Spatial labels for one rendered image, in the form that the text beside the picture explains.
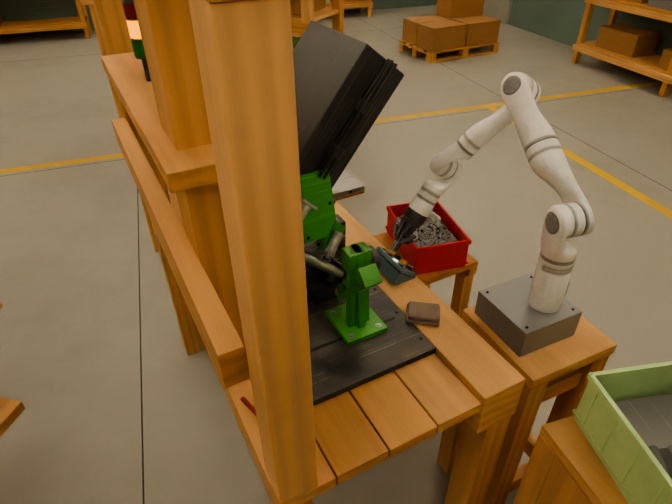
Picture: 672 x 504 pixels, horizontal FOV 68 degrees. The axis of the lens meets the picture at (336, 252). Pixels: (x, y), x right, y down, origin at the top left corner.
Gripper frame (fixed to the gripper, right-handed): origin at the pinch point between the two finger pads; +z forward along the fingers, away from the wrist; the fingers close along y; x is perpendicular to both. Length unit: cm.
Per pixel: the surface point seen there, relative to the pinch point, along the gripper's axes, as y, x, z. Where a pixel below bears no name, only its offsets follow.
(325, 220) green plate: -1.3, -31.3, 0.5
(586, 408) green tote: 74, 13, 1
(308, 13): -241, 51, -70
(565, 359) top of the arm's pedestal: 59, 22, -3
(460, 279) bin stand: 3.7, 37.1, 2.4
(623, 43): -294, 466, -258
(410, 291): 17.7, -1.9, 7.2
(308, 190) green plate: -4.0, -40.4, -5.5
